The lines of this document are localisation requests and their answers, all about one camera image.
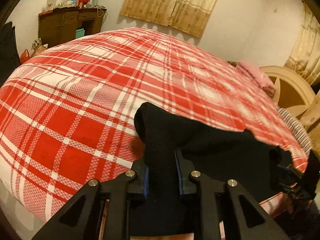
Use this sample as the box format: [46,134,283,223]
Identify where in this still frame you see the black bag by wall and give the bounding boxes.
[0,22,21,86]

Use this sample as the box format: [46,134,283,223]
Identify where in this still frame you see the striped pillow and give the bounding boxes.
[276,106,312,157]

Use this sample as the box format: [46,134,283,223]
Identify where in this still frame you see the cream wooden headboard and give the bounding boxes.
[260,66,316,119]

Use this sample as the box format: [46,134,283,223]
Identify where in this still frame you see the white greeting card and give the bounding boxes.
[45,0,56,11]

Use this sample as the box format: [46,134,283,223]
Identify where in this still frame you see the pink folded blanket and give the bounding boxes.
[236,61,276,98]

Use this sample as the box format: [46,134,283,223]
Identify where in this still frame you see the red plaid bed sheet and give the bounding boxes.
[1,28,308,222]

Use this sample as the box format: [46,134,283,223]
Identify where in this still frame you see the beige side curtain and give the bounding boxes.
[284,4,319,153]

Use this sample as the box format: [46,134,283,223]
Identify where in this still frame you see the beige patterned window curtain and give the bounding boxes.
[119,0,216,38]

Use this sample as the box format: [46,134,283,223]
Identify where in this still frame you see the black pants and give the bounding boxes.
[130,102,292,237]

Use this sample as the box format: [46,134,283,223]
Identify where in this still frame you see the dark wooden desk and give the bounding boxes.
[38,8,107,48]

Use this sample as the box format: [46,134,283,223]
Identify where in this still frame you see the teal box under desk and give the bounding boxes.
[75,28,85,38]

